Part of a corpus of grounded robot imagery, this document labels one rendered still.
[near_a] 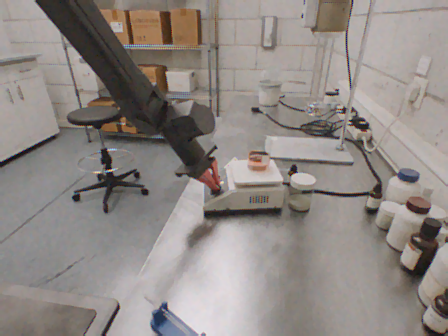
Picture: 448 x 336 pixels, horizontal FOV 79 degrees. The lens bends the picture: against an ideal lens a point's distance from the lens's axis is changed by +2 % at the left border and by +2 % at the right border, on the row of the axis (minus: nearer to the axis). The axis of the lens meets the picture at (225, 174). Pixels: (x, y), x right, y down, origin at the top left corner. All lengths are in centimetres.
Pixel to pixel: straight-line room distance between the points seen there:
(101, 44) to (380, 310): 59
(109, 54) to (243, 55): 259
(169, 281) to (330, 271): 30
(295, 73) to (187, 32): 114
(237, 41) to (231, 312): 274
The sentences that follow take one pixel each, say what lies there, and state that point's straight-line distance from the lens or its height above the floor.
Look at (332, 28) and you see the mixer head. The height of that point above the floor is 115.
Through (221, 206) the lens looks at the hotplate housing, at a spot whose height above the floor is 77.
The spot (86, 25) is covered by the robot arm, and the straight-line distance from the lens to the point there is 44.
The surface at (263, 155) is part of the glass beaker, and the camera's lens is 65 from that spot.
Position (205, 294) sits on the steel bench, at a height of 75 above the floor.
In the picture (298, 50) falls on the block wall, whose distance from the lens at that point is 300.
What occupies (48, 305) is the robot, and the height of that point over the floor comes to 36.
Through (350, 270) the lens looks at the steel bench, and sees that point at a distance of 60.
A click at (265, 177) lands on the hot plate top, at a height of 84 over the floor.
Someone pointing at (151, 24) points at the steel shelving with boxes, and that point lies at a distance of 284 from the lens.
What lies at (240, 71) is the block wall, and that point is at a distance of 303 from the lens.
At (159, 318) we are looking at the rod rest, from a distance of 48.
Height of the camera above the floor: 116
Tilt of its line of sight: 29 degrees down
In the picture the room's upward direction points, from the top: straight up
